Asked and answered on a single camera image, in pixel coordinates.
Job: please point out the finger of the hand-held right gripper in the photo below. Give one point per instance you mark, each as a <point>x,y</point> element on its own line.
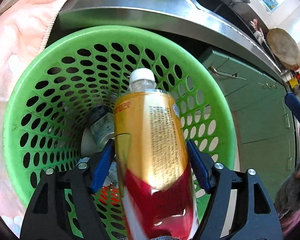
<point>296,110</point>

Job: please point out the crushed blue can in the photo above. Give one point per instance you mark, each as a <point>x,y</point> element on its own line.
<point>102,127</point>

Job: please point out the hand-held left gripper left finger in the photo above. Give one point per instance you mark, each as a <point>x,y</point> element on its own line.
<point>101,167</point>

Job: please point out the steel sink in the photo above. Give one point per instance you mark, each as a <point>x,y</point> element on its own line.
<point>215,5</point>

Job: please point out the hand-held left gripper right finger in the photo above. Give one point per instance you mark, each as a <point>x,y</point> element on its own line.
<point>198,170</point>

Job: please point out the person's right hand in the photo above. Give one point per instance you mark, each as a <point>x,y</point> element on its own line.
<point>290,195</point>

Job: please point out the pink printed blanket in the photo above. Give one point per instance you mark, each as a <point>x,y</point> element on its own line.
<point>15,55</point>

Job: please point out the red gold labelled plastic bottle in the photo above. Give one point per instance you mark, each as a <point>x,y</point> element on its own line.
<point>152,155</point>

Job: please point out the red plastic stool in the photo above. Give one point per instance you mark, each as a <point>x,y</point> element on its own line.
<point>107,197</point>

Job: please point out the green plastic wastebasket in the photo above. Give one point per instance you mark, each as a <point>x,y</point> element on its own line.
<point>65,40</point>

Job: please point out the round wooden chopping board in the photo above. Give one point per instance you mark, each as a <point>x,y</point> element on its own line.
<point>285,47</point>

